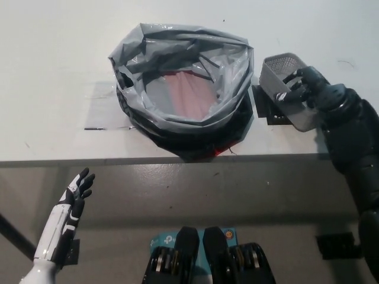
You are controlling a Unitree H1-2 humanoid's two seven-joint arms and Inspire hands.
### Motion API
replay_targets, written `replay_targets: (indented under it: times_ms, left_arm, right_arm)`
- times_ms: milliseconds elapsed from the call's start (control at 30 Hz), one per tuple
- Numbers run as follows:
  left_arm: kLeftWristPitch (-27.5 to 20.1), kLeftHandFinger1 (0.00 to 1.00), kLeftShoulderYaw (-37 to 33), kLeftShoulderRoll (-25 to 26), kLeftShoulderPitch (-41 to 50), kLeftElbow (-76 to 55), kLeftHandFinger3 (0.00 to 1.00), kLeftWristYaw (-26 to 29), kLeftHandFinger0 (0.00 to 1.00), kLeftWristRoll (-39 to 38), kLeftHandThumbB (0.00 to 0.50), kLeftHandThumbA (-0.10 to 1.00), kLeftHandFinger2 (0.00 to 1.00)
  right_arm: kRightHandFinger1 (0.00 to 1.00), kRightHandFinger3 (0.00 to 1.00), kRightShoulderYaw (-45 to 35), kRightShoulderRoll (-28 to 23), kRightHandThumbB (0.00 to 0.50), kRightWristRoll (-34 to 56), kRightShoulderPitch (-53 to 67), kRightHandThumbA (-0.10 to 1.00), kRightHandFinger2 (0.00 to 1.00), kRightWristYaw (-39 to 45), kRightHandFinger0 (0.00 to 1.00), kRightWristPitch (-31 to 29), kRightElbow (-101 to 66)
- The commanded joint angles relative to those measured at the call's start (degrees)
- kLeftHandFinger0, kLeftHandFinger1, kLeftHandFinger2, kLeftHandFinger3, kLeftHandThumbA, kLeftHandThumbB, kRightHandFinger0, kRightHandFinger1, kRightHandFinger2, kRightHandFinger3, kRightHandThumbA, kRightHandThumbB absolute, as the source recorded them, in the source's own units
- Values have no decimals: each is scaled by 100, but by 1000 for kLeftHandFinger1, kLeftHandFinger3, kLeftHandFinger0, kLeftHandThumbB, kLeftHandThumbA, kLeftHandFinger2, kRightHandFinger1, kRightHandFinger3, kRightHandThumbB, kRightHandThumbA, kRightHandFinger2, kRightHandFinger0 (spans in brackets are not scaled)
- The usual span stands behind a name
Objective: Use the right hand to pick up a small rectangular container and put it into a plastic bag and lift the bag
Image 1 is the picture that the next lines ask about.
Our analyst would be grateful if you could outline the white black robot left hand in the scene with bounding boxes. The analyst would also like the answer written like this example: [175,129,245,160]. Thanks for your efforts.
[33,167,96,269]

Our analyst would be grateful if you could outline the grey perforated rectangular container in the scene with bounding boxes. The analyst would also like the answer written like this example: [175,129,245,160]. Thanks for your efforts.
[259,52,319,133]

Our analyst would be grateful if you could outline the clear tape patch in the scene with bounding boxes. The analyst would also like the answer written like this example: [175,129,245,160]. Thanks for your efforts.
[84,82,140,131]

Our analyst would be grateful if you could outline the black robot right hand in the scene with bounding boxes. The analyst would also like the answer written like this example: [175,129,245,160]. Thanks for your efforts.
[274,66,348,112]

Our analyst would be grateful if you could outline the black tape patch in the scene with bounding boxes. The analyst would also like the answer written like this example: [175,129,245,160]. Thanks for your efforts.
[251,85,294,127]

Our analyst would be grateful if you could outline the bin with grey bag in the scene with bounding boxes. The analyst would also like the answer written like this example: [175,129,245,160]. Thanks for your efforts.
[107,24,255,163]

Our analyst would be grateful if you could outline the robot left black body block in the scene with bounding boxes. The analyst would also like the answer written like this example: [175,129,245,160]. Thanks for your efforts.
[142,226,200,284]

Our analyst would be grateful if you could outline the black floor foot plate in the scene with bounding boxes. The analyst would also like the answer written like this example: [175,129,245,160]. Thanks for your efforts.
[315,232,361,261]

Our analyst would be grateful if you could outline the teal tp-link box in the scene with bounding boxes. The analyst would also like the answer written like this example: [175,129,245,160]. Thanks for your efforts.
[149,227,237,270]

